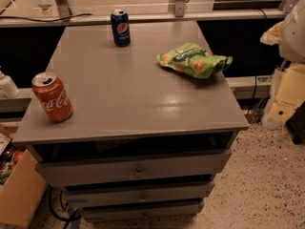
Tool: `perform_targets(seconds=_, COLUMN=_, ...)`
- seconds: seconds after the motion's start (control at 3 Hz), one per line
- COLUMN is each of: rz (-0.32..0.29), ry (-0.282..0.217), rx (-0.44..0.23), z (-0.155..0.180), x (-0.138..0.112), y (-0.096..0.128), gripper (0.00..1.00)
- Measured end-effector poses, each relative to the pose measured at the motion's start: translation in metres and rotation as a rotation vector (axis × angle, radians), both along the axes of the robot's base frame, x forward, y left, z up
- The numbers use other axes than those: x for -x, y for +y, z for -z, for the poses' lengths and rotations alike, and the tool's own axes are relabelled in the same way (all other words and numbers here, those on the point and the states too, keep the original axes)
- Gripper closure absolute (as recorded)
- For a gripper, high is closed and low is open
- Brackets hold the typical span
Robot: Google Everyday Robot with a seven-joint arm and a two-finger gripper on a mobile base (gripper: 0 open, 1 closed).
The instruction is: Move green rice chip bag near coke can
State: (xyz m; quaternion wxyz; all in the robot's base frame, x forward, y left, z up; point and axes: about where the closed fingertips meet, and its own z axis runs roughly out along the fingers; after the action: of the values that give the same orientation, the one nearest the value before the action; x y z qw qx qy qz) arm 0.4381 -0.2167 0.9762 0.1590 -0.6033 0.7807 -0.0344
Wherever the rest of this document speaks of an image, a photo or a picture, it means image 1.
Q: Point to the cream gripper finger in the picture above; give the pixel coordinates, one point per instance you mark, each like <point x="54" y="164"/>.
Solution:
<point x="287" y="93"/>
<point x="272" y="35"/>

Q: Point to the green rice chip bag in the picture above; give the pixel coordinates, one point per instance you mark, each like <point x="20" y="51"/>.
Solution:
<point x="194" y="61"/>

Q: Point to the red coca-cola can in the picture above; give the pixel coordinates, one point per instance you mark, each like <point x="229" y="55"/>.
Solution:
<point x="51" y="93"/>

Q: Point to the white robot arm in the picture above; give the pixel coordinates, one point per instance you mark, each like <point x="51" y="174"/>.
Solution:
<point x="292" y="39"/>

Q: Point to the blue pepsi can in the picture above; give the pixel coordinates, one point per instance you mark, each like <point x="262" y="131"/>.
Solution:
<point x="120" y="28"/>

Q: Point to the middle drawer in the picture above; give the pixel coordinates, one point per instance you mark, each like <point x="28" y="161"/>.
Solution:
<point x="139" y="194"/>

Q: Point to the drawer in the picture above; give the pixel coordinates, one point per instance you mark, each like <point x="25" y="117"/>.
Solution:
<point x="126" y="168"/>
<point x="139" y="194"/>
<point x="190" y="207"/>

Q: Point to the bottom drawer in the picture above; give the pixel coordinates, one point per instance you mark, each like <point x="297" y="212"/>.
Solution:
<point x="190" y="207"/>

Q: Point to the grey drawer cabinet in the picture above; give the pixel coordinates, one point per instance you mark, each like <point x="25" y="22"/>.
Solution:
<point x="125" y="104"/>

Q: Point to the top drawer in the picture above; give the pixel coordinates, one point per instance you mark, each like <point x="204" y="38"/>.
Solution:
<point x="126" y="168"/>

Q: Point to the white bottle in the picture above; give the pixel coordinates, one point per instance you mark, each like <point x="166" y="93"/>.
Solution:
<point x="8" y="87"/>

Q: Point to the cardboard box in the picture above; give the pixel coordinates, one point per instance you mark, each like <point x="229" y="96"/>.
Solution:
<point x="21" y="193"/>

